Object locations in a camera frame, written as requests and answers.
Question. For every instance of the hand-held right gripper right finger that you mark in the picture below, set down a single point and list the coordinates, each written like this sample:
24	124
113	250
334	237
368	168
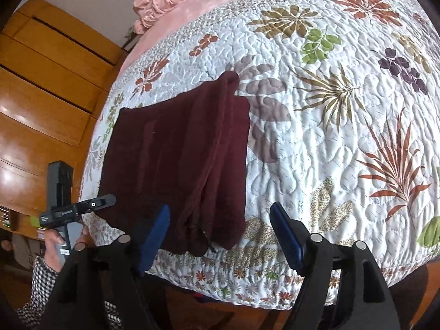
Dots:
287	235

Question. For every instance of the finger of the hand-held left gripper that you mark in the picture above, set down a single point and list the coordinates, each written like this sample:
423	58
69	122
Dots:
98	203

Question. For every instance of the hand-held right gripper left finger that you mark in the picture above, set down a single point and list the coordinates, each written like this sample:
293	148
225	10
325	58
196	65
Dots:
156	233

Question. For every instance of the maroon pants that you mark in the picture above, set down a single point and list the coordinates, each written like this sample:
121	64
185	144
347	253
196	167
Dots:
178	158

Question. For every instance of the person's left hand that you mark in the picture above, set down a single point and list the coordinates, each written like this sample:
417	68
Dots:
51	251

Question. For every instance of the white floral quilt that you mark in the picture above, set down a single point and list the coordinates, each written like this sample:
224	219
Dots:
326	137

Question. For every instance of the wooden wardrobe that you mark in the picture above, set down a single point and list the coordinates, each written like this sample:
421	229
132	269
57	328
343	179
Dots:
41	86

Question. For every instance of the dark bedside furniture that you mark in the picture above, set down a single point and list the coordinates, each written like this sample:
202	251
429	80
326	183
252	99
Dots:
130	39

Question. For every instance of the pink bed sheet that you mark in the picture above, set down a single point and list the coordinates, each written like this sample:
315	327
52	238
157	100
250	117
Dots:
213	7

